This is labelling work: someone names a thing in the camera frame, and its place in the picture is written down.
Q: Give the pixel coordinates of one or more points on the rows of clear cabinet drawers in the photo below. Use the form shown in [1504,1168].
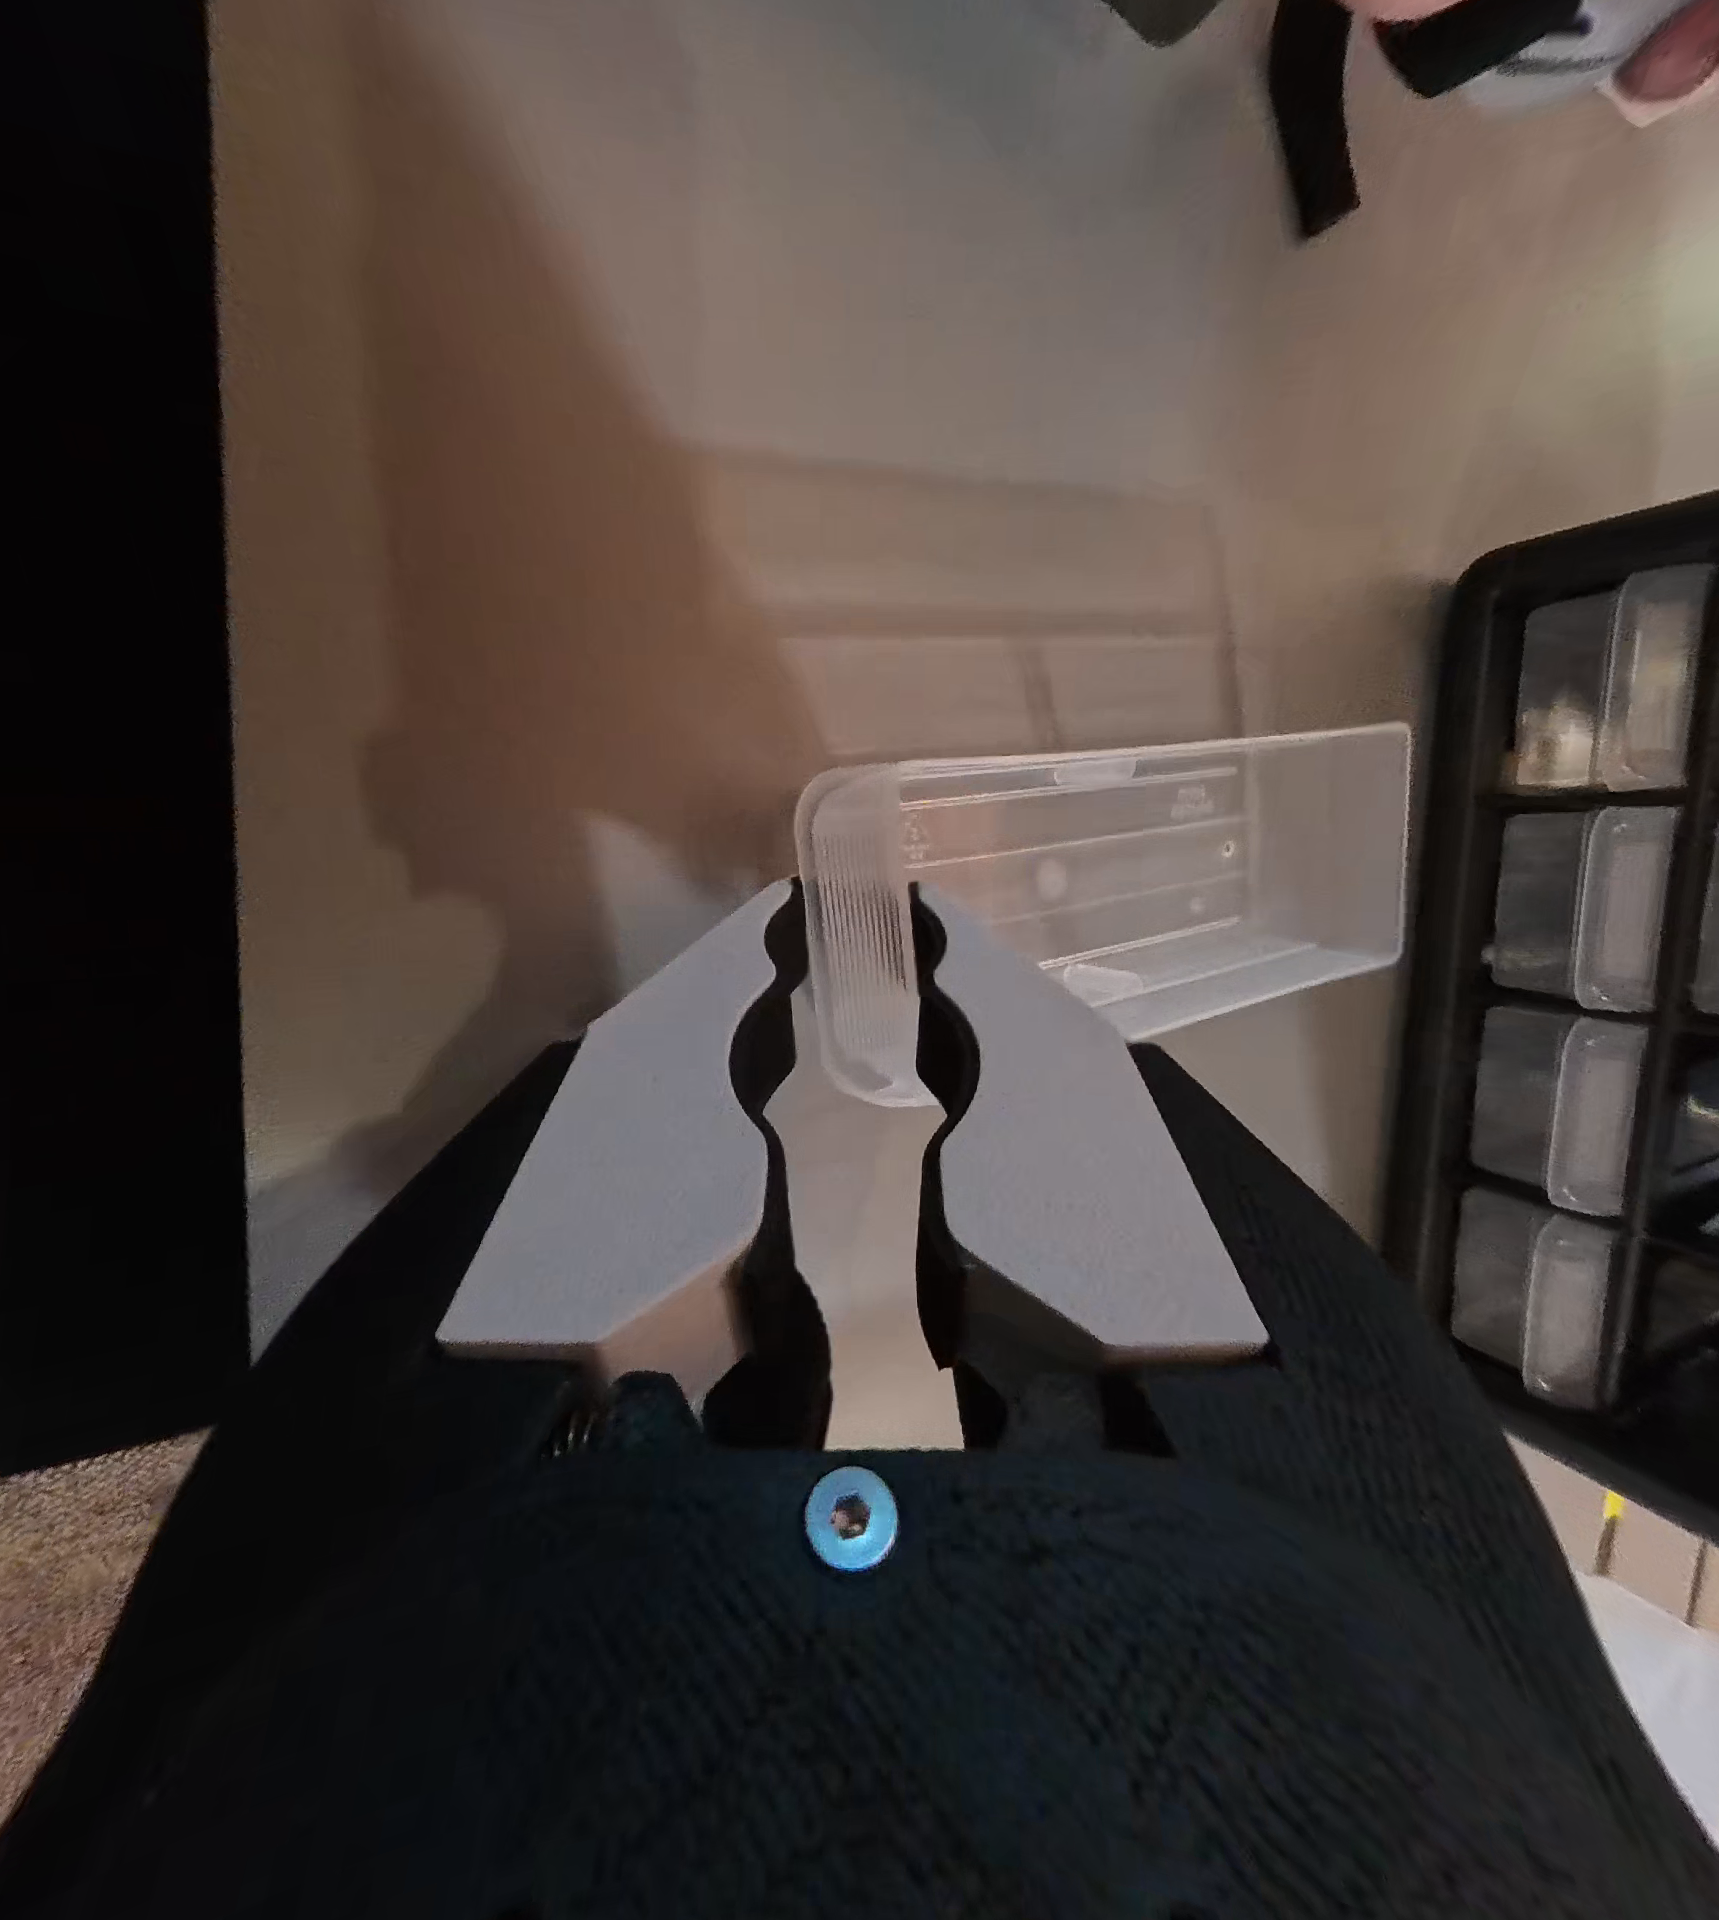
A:
[1610,914]

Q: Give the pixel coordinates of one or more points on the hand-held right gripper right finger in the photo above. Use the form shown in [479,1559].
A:
[1084,1184]

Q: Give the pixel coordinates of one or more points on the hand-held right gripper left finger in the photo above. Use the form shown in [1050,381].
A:
[605,1171]

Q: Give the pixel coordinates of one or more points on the black drawer cabinet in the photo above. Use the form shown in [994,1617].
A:
[1444,1051]

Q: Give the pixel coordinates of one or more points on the small clear plastic drawer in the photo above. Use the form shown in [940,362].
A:
[1174,870]

